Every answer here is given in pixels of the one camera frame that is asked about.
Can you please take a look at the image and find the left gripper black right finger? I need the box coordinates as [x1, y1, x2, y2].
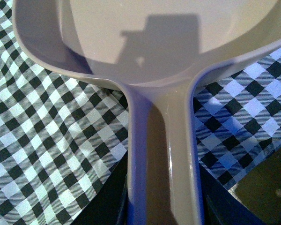
[200, 166, 258, 225]

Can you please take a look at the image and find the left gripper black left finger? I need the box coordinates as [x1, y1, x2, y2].
[72, 153, 128, 225]

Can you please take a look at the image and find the black white checkered cloth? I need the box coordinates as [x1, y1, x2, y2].
[0, 0, 281, 225]

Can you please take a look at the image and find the beige plastic dustpan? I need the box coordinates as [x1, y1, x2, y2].
[12, 0, 281, 225]

